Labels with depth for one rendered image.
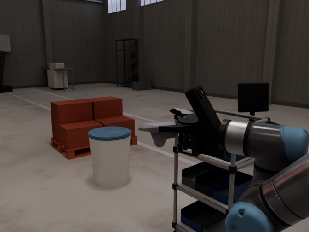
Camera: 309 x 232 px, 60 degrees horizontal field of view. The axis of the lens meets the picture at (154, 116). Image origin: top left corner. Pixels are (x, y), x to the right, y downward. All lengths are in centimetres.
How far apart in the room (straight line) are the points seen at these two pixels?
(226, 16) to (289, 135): 953
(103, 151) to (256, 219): 251
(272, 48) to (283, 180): 843
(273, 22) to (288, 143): 840
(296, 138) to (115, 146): 243
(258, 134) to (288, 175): 14
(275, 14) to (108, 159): 711
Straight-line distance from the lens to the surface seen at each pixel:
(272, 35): 888
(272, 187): 47
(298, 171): 45
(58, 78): 1279
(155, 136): 64
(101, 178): 304
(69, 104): 424
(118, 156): 292
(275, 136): 57
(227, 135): 58
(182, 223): 222
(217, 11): 1030
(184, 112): 71
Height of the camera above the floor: 138
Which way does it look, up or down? 12 degrees down
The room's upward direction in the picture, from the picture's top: straight up
